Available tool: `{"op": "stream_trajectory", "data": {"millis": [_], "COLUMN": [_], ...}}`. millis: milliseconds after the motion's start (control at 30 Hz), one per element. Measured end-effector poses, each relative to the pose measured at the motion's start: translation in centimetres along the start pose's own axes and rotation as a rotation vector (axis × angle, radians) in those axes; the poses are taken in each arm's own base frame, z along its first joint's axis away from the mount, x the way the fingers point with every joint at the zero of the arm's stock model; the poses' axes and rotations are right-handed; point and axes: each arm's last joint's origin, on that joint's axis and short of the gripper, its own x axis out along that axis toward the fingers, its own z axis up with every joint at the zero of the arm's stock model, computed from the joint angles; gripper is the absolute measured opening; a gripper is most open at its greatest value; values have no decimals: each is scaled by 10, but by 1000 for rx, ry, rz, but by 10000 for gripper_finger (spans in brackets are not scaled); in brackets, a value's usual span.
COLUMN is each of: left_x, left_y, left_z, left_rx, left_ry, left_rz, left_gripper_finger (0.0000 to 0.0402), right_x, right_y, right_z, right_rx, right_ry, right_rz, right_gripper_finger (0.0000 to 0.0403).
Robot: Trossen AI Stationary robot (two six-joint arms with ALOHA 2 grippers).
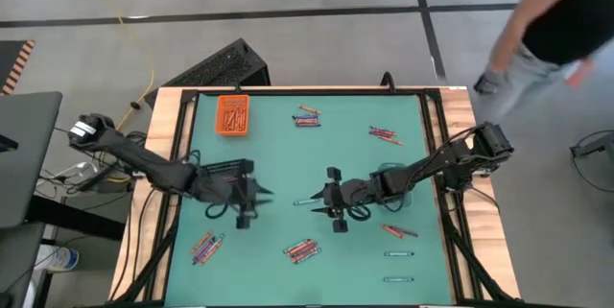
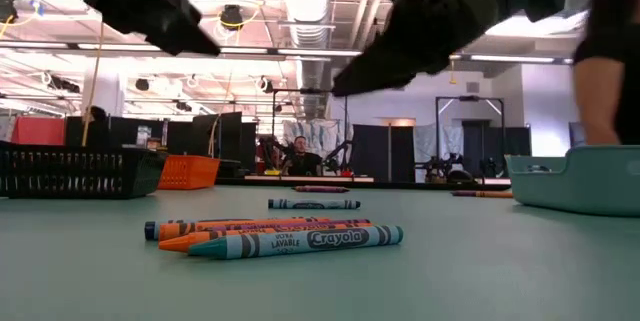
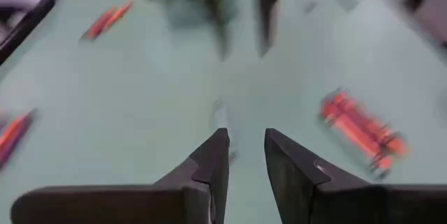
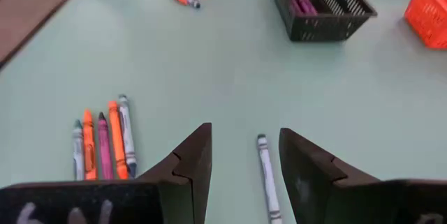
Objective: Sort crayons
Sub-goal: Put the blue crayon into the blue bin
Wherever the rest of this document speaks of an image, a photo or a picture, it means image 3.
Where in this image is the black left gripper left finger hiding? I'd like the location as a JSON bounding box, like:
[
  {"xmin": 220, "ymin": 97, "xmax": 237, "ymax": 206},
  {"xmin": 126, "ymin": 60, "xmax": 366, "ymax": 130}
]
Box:
[{"xmin": 9, "ymin": 127, "xmax": 230, "ymax": 224}]

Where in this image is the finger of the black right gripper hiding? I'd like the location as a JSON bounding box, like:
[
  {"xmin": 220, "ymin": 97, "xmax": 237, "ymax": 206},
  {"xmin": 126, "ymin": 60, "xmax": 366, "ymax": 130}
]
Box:
[
  {"xmin": 190, "ymin": 0, "xmax": 233, "ymax": 61},
  {"xmin": 256, "ymin": 0, "xmax": 293, "ymax": 57}
]

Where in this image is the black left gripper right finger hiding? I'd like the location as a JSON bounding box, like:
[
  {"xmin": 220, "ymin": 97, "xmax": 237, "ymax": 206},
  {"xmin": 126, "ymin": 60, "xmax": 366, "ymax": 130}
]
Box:
[{"xmin": 263, "ymin": 128, "xmax": 447, "ymax": 224}]

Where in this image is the pale green plastic bin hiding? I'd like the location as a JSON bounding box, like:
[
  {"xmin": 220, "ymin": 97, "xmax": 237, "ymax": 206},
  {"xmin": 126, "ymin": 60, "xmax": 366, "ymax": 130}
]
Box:
[{"xmin": 149, "ymin": 0, "xmax": 256, "ymax": 31}]

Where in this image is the green table mat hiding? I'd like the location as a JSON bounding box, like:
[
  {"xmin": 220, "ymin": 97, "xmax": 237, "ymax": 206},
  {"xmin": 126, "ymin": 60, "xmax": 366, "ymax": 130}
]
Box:
[{"xmin": 0, "ymin": 0, "xmax": 447, "ymax": 224}]

